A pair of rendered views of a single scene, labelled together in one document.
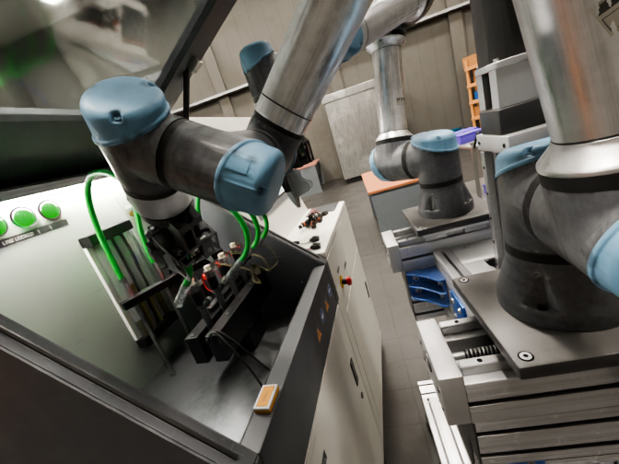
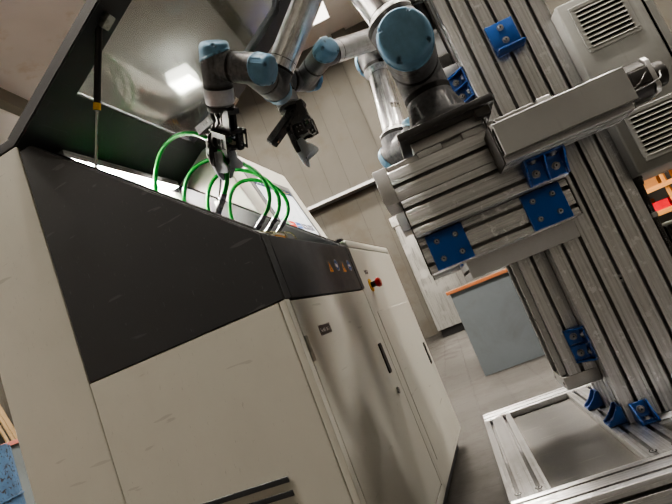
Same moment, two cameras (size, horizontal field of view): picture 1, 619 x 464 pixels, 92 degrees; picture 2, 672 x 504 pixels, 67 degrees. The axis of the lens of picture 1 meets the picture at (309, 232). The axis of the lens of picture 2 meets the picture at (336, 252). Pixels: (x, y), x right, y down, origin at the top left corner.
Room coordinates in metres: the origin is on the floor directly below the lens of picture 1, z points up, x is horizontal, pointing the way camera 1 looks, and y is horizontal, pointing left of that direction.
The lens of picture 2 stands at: (-0.81, 0.07, 0.67)
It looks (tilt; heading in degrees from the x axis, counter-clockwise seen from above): 9 degrees up; 358
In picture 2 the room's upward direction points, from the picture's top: 22 degrees counter-clockwise
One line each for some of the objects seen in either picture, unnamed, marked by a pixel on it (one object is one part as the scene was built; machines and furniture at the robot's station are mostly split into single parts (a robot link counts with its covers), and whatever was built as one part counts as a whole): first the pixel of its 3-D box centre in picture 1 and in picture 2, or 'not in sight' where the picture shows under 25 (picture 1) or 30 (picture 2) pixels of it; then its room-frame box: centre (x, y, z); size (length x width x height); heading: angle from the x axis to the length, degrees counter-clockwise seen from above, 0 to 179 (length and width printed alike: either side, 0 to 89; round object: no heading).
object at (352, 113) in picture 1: (365, 132); (460, 261); (8.07, -2.18, 1.08); 1.68 x 1.33 x 2.17; 79
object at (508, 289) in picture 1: (556, 267); (434, 111); (0.36, -0.31, 1.09); 0.15 x 0.15 x 0.10
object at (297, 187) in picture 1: (298, 189); (306, 150); (0.72, -0.01, 1.25); 0.06 x 0.03 x 0.09; 72
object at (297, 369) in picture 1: (306, 349); (317, 269); (0.64, 0.10, 0.87); 0.62 x 0.04 x 0.16; 162
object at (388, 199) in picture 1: (395, 200); (496, 314); (3.58, -1.14, 0.33); 1.31 x 0.64 x 0.67; 168
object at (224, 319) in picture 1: (239, 319); not in sight; (0.83, 0.29, 0.91); 0.34 x 0.10 x 0.15; 162
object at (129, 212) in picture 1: (156, 235); not in sight; (1.02, 0.50, 1.20); 0.13 x 0.03 x 0.31; 162
